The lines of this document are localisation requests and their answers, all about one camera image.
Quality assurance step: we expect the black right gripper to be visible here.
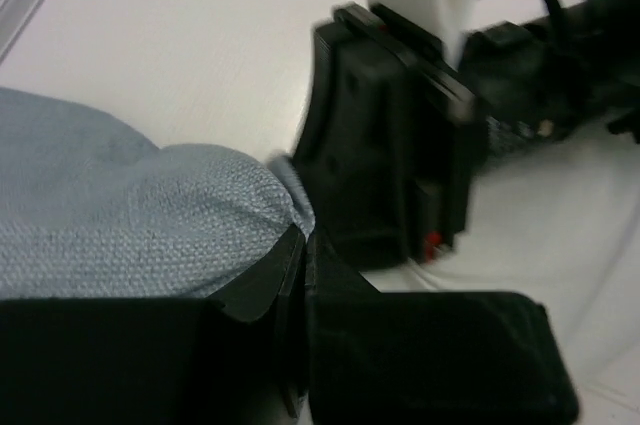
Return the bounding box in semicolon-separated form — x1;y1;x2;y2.
399;0;639;262

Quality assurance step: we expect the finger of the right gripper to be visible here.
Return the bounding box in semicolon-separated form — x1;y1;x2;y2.
293;4;415;270

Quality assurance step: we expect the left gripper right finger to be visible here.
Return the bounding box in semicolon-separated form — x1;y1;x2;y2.
305;235;580;424

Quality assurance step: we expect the blue patterned pillowcase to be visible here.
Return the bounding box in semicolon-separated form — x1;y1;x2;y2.
1;89;315;299

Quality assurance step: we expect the white pillow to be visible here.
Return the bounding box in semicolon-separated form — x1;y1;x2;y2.
368;124;639;424

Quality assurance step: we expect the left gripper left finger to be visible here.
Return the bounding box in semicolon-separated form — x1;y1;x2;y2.
1;227;305;424

